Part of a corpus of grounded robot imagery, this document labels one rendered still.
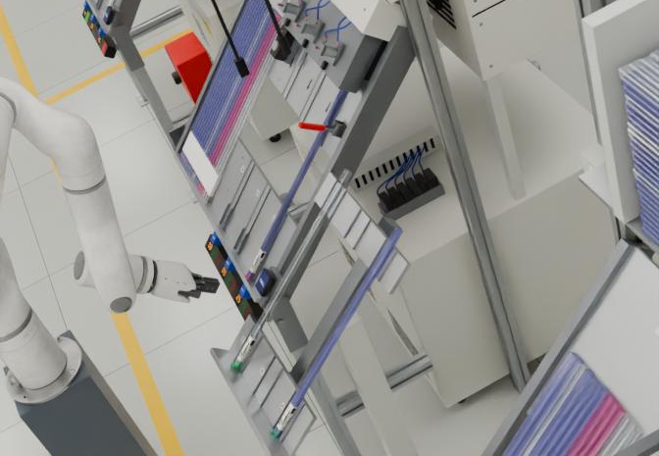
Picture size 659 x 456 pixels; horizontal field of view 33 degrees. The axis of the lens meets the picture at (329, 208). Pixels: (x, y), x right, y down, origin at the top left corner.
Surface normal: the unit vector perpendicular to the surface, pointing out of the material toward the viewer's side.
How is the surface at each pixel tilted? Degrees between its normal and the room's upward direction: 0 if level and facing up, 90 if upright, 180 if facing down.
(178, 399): 0
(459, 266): 90
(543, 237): 90
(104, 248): 47
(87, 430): 90
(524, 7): 90
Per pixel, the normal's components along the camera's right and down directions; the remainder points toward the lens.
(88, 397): 0.43, 0.51
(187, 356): -0.29, -0.70
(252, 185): -0.82, -0.17
